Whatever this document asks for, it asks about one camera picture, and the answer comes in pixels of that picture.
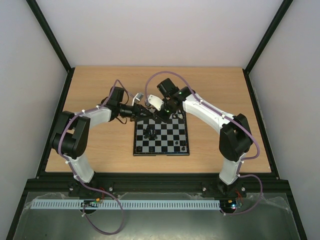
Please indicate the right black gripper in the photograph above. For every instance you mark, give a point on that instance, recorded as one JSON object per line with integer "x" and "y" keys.
{"x": 161, "y": 115}

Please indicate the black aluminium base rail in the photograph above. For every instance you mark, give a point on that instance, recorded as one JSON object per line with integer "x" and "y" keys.
{"x": 206, "y": 184}

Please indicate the right black frame post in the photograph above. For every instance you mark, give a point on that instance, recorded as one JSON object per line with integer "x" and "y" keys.
{"x": 276, "y": 20}

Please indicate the left black frame post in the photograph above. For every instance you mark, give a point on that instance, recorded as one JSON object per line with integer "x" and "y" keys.
{"x": 41, "y": 19}

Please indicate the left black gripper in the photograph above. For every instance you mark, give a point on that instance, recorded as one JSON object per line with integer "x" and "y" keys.
{"x": 137, "y": 111}

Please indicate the light blue slotted cable duct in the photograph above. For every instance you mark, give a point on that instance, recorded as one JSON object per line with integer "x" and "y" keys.
{"x": 77, "y": 204}

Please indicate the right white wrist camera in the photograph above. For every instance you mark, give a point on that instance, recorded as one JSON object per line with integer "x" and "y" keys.
{"x": 155, "y": 102}

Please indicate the black white chess board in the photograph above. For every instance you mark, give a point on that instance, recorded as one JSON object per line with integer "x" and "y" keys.
{"x": 162, "y": 139}

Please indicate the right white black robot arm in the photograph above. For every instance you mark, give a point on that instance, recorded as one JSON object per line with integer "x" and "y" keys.
{"x": 233, "y": 130}

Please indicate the black frame post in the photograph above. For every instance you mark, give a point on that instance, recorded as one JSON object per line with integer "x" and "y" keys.
{"x": 41, "y": 19}
{"x": 276, "y": 20}

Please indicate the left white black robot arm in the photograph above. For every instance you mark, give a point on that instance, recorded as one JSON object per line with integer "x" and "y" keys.
{"x": 71, "y": 132}

